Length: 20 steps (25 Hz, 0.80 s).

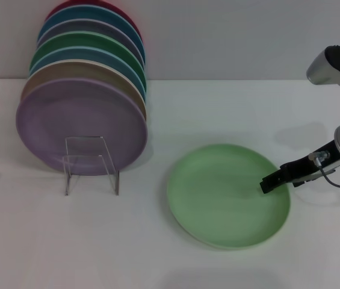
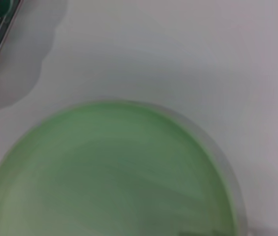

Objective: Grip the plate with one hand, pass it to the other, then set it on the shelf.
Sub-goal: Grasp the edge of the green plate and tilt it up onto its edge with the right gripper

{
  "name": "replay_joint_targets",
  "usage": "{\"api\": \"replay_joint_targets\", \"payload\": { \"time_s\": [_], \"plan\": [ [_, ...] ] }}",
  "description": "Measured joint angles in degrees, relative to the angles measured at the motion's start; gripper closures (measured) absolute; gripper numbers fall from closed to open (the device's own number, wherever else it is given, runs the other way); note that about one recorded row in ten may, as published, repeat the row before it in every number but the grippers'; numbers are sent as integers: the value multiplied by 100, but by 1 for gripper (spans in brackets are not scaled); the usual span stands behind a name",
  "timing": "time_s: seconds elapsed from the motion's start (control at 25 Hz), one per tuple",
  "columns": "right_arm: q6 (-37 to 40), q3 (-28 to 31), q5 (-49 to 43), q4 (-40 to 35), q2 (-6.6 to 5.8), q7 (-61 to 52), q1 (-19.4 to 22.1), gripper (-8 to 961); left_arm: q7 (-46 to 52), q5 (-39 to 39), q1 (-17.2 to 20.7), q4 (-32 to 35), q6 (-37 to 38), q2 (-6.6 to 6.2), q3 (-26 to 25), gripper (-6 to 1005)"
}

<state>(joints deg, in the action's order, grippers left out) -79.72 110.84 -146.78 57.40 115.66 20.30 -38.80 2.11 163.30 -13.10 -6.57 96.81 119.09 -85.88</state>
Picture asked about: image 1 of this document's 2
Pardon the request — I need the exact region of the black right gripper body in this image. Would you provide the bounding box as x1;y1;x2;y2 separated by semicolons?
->
279;140;340;184

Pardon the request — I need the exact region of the light green plate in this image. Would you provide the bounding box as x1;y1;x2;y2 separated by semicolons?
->
165;143;292;250

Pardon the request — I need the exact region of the clear acrylic plate rack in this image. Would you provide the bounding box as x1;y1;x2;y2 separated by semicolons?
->
63;135;120;197

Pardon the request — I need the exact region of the purple plate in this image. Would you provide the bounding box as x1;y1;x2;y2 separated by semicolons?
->
15;77;149;177

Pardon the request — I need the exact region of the beige plate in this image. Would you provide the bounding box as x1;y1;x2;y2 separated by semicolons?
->
20;59;150;123

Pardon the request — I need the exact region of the light blue plate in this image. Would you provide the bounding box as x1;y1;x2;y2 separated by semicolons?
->
28;45;147;95

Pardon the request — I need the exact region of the dark green plate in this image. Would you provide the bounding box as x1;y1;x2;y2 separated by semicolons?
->
30;30;146;79

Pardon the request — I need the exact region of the grey lavender plate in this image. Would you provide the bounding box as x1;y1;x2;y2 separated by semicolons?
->
36;18;146;66

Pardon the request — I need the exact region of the teal blue plate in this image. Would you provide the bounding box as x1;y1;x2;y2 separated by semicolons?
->
36;4;144;55

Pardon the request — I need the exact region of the red plate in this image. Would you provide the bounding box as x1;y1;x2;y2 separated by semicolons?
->
45;0;143;40

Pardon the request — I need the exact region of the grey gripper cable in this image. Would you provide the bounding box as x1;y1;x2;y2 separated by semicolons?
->
308;150;340;189

